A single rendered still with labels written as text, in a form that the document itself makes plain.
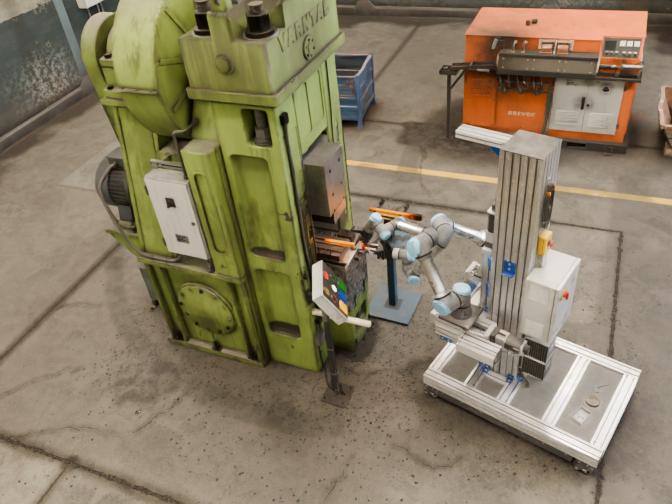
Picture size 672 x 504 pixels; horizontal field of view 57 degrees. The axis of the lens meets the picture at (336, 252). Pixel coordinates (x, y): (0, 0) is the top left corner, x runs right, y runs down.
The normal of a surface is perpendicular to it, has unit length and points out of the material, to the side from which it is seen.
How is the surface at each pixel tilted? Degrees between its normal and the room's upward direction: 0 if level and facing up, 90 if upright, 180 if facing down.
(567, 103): 90
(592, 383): 0
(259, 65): 90
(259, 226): 89
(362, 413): 0
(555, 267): 0
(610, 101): 90
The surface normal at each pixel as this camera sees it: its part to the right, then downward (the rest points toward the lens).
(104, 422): -0.10, -0.77
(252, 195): -0.39, 0.59
